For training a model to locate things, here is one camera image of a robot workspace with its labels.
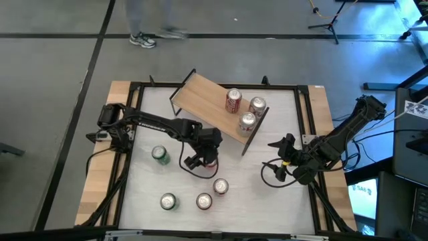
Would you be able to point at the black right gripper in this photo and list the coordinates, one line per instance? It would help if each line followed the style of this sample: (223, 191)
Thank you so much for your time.
(293, 158)

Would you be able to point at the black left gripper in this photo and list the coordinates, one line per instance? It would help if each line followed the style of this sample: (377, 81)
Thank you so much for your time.
(209, 140)

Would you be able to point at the red Star Wars Coca-Cola can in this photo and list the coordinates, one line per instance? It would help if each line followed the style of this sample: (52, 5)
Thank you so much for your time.
(220, 187)

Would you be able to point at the green Sprite can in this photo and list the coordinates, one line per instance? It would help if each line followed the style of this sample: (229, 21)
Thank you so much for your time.
(161, 155)
(168, 201)

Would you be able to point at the red Coke Zero can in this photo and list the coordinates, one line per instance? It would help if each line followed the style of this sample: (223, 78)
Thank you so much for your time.
(204, 201)

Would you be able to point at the silver Diet Coke can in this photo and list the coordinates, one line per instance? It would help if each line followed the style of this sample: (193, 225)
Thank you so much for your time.
(257, 105)
(246, 123)

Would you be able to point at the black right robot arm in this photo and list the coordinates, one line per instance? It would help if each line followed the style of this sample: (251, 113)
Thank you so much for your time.
(347, 130)

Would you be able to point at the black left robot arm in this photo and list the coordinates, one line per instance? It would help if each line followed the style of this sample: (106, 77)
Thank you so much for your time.
(160, 124)

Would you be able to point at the lit monitor screen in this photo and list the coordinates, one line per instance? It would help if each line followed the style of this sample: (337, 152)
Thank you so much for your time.
(362, 201)

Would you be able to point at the black stand base beam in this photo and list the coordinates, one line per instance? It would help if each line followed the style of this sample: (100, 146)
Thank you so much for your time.
(381, 86)

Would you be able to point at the black equipment case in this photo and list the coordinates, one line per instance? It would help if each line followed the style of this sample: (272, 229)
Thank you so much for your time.
(394, 207)

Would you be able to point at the dark grey cabinet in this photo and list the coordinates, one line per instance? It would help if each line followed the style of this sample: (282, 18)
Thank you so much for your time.
(409, 160)

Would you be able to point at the person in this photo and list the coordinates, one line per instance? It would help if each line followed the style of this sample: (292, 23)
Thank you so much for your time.
(142, 40)

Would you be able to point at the black tripod stand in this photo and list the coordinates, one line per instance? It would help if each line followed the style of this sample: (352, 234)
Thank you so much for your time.
(330, 25)

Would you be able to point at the printed marker paper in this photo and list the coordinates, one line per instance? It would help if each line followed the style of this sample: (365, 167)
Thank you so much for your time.
(416, 109)

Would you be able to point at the black rig crossbar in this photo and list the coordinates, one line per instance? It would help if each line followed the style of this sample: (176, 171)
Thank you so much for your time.
(67, 231)

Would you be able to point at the grey floor stand foot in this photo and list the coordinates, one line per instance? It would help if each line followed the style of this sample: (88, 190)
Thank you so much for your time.
(11, 149)

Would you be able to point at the wooden shelf black metal frame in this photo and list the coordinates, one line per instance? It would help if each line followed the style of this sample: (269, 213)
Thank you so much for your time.
(200, 97)

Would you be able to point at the black metal table frame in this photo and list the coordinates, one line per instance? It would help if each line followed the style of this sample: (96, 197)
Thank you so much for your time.
(287, 87)

